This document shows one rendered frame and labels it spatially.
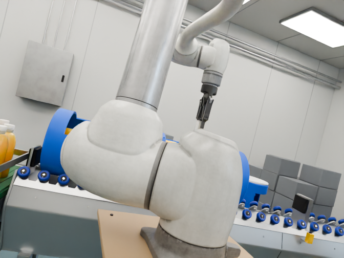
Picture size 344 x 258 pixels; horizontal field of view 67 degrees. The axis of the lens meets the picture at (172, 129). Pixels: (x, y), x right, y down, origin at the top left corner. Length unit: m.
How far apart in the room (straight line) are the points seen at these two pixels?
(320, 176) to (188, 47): 3.58
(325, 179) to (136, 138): 4.11
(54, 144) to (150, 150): 0.62
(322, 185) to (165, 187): 4.06
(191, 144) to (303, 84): 5.79
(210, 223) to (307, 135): 5.94
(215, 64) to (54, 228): 0.95
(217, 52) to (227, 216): 0.82
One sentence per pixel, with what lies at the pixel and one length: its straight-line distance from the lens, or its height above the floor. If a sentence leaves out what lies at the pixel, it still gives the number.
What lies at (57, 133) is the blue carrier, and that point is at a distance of 1.10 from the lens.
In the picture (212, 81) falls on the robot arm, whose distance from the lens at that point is 1.19.
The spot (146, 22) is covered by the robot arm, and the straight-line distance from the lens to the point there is 0.64.
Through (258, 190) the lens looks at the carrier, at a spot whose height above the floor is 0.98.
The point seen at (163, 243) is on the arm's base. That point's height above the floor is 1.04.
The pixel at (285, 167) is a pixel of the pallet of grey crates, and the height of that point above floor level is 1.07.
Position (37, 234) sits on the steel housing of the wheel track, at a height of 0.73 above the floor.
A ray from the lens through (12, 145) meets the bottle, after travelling 1.26.
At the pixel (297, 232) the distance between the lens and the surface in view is 1.48.
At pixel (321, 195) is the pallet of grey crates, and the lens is 4.52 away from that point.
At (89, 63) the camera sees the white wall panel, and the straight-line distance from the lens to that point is 4.45.
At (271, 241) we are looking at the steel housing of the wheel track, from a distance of 1.40.
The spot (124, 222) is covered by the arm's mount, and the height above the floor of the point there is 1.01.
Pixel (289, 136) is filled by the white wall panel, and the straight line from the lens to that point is 6.08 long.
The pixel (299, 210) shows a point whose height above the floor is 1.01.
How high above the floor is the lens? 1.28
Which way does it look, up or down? 1 degrees down
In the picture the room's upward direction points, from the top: 14 degrees clockwise
